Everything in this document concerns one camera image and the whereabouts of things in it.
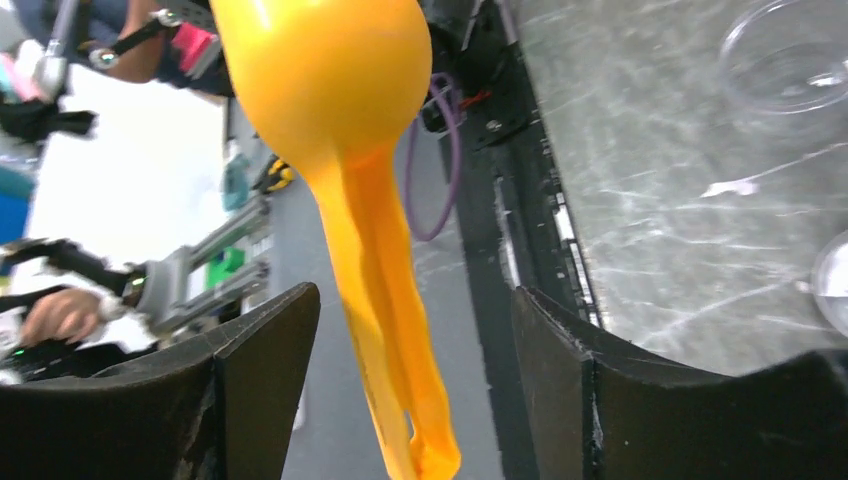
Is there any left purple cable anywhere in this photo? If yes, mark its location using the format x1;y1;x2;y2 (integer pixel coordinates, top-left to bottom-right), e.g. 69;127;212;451
404;71;464;244

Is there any operator hand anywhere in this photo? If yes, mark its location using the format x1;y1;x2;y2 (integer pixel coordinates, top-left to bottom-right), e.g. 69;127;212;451
20;288;104;346

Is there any black base frame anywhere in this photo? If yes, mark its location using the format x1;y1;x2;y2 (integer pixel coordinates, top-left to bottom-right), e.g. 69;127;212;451
423;1;591;479

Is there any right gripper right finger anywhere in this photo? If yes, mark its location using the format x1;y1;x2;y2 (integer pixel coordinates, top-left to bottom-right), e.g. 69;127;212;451
512;288;847;479

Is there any clear plastic jar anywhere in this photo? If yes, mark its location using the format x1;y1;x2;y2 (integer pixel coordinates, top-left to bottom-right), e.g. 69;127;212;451
718;1;847;115

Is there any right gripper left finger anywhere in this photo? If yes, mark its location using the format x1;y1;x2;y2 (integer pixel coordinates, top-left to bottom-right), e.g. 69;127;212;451
1;283;321;479

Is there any orange plastic scoop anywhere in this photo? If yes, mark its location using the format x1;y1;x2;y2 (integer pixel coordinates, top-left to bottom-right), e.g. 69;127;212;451
210;0;461;479

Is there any grey teleoperation handle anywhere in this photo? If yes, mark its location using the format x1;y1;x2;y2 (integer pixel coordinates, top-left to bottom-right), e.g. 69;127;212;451
134;196;271;338

